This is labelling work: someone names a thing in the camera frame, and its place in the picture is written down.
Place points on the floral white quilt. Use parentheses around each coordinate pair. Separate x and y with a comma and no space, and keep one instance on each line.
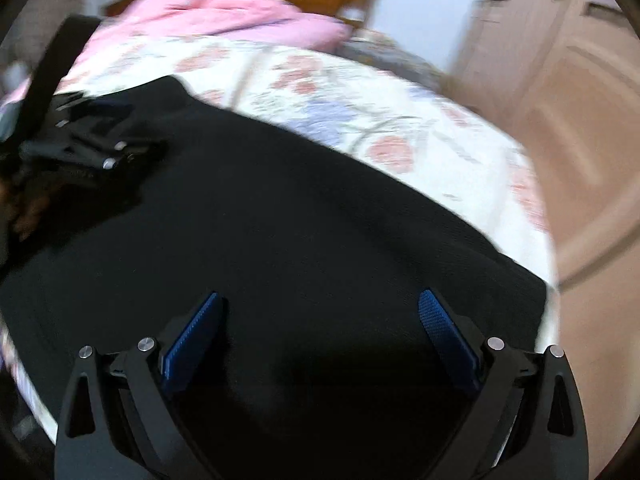
(350,124)

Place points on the wooden wardrobe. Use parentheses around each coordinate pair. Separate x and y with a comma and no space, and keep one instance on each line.
(562,78)

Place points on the pink blanket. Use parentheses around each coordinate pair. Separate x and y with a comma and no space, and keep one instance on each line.
(233,54)

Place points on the grey floral pillow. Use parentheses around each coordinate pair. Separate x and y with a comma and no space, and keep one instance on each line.
(375,49)

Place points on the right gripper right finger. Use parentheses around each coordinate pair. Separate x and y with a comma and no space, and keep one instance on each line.
(526,421)

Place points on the wooden nightstand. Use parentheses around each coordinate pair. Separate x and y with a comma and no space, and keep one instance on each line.
(115,7)

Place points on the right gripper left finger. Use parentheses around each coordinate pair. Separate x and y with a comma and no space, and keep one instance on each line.
(114,421)

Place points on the black pants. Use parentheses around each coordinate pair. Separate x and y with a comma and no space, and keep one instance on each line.
(376,403)

